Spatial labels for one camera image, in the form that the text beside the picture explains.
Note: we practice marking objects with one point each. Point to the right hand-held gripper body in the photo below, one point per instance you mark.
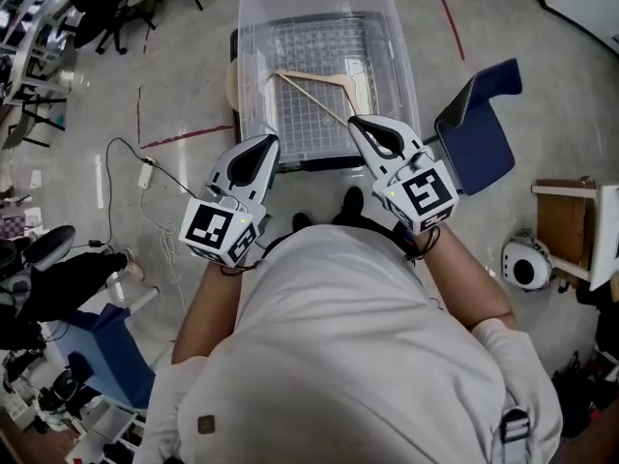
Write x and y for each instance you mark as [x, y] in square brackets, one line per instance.
[425, 196]

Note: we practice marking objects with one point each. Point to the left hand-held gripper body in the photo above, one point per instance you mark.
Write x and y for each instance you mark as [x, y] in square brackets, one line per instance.
[213, 225]

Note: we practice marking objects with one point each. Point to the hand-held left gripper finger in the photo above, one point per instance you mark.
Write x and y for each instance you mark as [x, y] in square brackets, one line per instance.
[271, 167]
[227, 162]

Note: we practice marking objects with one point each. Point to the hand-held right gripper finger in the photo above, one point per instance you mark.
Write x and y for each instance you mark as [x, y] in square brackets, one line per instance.
[406, 136]
[367, 150]

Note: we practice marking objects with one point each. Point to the wooden clothes hanger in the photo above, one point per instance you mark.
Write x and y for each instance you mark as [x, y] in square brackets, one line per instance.
[338, 80]

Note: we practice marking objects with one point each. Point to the person's left forearm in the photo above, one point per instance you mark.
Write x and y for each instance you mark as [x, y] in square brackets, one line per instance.
[203, 317]

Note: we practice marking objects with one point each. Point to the person's right forearm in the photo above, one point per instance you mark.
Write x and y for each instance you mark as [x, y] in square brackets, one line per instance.
[459, 278]

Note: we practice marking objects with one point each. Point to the black battery pack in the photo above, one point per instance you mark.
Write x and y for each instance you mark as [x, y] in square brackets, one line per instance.
[403, 240]

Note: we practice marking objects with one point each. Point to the person's right black shoe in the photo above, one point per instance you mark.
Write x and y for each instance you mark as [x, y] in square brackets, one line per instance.
[353, 203]

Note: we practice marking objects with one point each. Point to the person's black shoe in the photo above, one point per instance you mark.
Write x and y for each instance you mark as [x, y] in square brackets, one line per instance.
[302, 223]
[353, 203]

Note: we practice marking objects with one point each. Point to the person's black trousers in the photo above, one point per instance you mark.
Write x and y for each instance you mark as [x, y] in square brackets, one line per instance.
[372, 225]

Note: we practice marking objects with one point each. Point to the person's left black shoe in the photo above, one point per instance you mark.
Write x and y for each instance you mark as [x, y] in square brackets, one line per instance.
[302, 223]

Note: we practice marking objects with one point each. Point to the blue seat chair black back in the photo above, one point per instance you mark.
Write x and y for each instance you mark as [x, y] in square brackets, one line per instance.
[479, 153]

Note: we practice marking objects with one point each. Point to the white power strip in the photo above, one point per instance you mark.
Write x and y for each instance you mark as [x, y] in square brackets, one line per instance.
[145, 174]

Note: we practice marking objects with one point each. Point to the white tube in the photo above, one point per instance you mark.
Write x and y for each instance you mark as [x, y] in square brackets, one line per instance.
[145, 297]

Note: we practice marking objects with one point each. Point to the white round appliance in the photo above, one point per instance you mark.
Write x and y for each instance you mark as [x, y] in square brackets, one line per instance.
[512, 259]

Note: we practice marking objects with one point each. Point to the white framed wooden cabinet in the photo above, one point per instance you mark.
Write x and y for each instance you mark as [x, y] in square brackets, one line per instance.
[561, 230]

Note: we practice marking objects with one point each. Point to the blue cabinet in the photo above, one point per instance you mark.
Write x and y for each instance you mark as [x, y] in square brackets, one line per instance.
[111, 356]

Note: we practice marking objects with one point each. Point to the grey padded chair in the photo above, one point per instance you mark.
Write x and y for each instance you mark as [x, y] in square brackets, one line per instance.
[48, 244]

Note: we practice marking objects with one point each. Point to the person's light grey shirt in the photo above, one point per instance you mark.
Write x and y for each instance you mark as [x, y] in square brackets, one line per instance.
[348, 356]

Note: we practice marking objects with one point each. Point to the black office chair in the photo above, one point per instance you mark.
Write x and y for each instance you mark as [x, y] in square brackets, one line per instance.
[97, 8]

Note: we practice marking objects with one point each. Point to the cluttered white desk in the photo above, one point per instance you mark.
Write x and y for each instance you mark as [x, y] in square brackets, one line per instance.
[29, 66]

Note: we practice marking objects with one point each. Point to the white board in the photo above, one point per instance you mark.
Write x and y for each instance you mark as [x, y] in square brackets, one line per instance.
[585, 3]

